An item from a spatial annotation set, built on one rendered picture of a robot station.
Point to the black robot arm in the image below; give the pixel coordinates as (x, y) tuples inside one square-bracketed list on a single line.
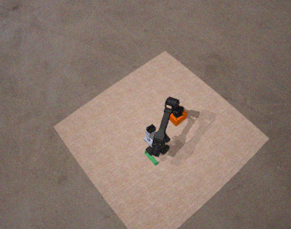
[(159, 139)]

